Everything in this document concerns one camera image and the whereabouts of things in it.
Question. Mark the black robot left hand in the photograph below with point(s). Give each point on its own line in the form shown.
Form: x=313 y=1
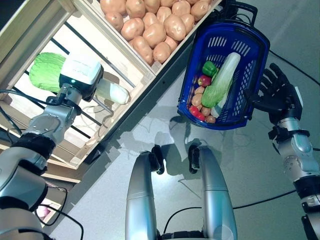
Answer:
x=80 y=72

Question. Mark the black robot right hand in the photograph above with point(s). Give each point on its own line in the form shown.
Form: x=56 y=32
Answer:
x=280 y=100

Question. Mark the blue plastic shopping basket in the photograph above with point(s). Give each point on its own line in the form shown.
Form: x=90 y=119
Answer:
x=265 y=50

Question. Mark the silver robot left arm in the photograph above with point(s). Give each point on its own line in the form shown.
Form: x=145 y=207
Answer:
x=47 y=122

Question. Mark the brown potato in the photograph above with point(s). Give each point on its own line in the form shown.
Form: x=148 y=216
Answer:
x=142 y=47
x=199 y=90
x=115 y=20
x=161 y=51
x=210 y=119
x=171 y=43
x=196 y=99
x=205 y=111
x=155 y=33
x=198 y=10
x=132 y=28
x=175 y=25

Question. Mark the wooden display stand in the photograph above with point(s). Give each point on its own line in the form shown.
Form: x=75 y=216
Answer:
x=150 y=95

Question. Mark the green bell pepper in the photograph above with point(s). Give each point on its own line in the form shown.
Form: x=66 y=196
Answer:
x=209 y=68

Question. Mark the red apple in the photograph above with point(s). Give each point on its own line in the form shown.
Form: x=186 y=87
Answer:
x=205 y=80

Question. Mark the silver robot left leg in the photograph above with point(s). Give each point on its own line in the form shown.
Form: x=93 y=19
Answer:
x=140 y=195

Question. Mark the black robot waist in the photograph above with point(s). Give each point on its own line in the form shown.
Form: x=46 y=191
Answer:
x=180 y=236

